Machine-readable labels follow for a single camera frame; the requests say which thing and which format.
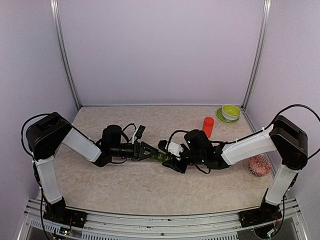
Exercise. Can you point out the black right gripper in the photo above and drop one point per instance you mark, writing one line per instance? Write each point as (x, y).
(175, 166)

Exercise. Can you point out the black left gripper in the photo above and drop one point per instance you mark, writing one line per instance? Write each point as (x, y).
(139, 152)

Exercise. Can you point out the green pill organizer box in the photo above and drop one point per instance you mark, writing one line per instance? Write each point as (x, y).
(161, 157)

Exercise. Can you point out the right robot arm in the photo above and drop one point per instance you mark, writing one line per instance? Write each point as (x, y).
(280, 135)

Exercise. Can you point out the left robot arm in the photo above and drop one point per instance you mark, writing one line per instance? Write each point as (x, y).
(42, 139)

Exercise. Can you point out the orange pill bottle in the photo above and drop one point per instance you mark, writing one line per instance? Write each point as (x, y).
(208, 125)

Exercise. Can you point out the green plate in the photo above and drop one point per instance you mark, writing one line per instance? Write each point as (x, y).
(223, 119)

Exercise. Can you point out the white bowl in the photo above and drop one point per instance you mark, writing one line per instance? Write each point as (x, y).
(231, 116)

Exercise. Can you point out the lime green bowl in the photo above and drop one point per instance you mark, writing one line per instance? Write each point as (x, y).
(230, 108)

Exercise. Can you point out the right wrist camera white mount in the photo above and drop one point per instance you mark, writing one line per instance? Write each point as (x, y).
(175, 150)

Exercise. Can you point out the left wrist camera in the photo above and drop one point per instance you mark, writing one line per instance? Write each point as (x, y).
(138, 134)

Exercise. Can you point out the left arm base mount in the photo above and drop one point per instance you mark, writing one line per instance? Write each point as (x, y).
(59, 213)

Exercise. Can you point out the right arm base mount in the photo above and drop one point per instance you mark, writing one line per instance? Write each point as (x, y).
(264, 213)

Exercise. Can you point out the front aluminium rail base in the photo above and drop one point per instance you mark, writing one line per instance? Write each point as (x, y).
(111, 226)

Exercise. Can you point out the right aluminium frame post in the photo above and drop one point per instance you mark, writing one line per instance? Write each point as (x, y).
(258, 53)

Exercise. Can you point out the aluminium frame post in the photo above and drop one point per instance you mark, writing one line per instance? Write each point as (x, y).
(258, 53)
(54, 5)

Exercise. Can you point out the left aluminium frame post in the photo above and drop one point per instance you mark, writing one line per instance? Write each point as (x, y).
(54, 5)

